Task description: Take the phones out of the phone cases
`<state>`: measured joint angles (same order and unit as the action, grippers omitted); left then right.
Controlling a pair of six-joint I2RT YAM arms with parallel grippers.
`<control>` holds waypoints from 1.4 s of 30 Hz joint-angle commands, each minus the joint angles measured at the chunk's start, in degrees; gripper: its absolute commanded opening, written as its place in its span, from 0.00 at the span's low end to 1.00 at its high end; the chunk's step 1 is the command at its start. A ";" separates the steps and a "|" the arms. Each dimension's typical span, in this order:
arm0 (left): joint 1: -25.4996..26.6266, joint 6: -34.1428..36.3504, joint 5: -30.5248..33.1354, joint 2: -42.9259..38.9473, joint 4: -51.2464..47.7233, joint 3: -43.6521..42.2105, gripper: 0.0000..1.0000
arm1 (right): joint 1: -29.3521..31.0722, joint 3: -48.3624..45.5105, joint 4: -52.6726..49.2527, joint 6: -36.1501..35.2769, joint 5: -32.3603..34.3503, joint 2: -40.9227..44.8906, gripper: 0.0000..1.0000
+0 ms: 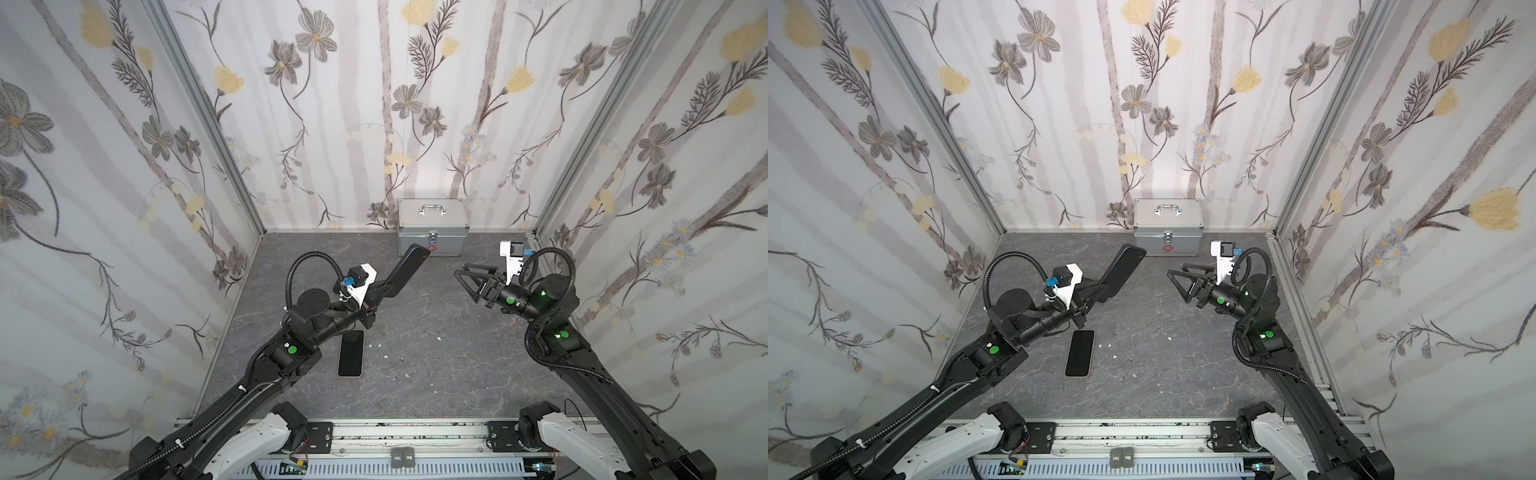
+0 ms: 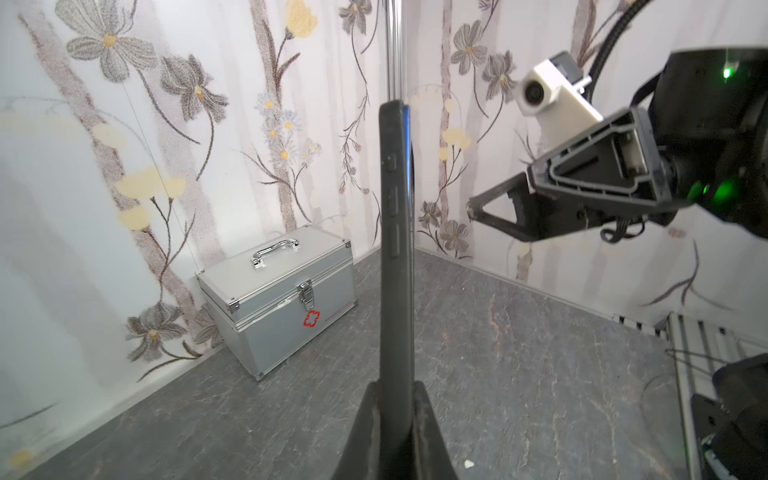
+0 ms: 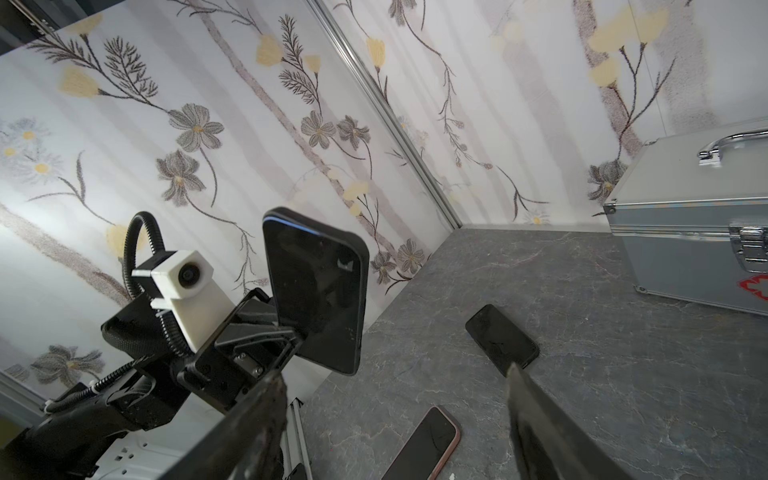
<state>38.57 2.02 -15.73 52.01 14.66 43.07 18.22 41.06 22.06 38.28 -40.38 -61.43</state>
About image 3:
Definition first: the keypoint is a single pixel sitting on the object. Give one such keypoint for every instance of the black phone far left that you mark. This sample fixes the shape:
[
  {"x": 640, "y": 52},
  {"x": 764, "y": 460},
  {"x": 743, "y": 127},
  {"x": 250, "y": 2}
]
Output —
[{"x": 502, "y": 341}]

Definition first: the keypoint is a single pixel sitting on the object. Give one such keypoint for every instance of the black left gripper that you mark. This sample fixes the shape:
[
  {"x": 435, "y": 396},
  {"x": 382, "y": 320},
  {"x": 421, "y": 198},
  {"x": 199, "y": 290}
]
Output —
[{"x": 242, "y": 351}]

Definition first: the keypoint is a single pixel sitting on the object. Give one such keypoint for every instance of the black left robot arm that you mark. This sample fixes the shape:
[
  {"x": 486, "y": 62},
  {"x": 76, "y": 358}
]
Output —
[{"x": 85, "y": 422}]

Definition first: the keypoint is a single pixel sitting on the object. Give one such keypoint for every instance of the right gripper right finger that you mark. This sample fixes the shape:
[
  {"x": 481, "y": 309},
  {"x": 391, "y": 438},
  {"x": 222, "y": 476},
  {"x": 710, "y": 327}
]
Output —
[{"x": 547, "y": 443}]

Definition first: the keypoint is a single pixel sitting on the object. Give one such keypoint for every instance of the blue phone black screen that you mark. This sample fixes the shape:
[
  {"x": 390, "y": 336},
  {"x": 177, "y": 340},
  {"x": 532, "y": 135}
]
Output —
[{"x": 318, "y": 275}]

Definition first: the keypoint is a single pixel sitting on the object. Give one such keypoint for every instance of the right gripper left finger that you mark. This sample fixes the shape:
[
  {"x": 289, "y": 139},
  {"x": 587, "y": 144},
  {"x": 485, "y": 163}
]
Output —
[{"x": 245, "y": 444}]

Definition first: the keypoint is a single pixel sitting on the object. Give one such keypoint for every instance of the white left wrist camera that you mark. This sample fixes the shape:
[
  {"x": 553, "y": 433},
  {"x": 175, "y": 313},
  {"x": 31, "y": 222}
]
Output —
[{"x": 182, "y": 282}]

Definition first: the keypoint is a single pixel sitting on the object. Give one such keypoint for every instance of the black phone with pink edge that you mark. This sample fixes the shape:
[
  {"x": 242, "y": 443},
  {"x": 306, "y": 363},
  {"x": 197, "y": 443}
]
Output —
[{"x": 428, "y": 448}]

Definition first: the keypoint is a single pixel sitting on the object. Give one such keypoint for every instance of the silver aluminium first aid case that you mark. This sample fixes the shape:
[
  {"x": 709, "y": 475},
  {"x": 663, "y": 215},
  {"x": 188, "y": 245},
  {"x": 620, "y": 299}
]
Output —
[{"x": 691, "y": 213}]

